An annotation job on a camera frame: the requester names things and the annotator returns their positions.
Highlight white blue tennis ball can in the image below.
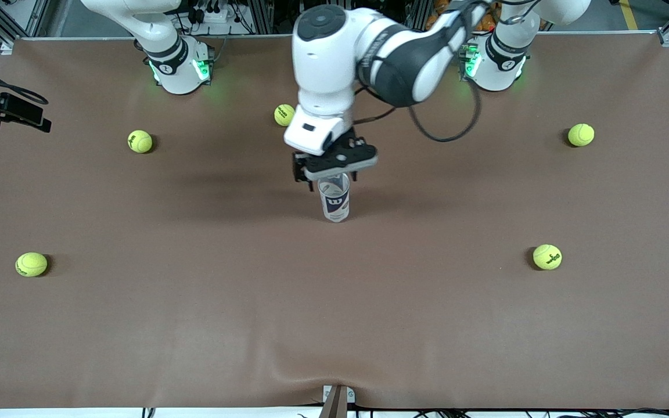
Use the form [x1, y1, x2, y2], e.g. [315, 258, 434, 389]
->
[317, 172, 351, 224]

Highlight yellow tennis ball Wilson print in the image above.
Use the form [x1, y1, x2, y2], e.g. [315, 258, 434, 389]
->
[127, 129, 154, 154]

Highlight yellow tennis ball Head print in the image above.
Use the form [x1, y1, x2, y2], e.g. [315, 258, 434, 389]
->
[15, 251, 49, 278]

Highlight brown table cover mat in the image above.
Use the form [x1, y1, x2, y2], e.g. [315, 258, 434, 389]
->
[0, 32, 669, 410]

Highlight white power strip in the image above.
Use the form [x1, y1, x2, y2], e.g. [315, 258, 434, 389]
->
[191, 0, 238, 25]

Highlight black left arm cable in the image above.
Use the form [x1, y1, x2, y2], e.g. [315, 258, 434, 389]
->
[355, 81, 483, 143]

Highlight aluminium profile post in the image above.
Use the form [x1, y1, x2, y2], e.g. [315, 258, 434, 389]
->
[247, 0, 274, 34]

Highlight grey metal bracket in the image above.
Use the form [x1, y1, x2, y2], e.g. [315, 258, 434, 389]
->
[322, 385, 357, 405]

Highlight brown post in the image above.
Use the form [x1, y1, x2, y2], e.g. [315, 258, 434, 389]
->
[318, 386, 348, 418]

